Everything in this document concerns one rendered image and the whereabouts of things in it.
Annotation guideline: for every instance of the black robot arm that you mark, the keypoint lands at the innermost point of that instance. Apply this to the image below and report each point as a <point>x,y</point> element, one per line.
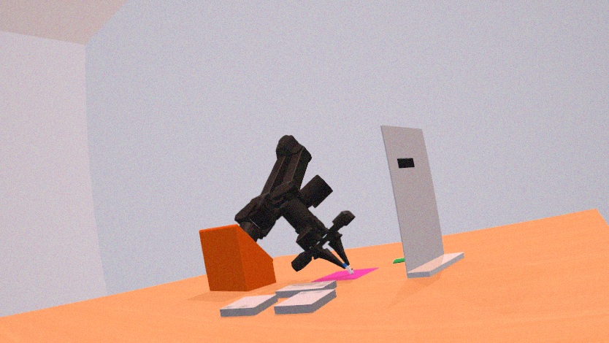
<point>281,196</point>

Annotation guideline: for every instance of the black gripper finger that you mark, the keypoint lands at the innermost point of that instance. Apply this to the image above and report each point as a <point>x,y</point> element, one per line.
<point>336,245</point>
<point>326,254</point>

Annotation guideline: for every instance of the magenta square patch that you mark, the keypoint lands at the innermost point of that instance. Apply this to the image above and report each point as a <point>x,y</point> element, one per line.
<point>345,275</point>

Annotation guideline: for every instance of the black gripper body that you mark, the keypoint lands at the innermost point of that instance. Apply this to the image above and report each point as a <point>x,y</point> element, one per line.
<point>303,259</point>

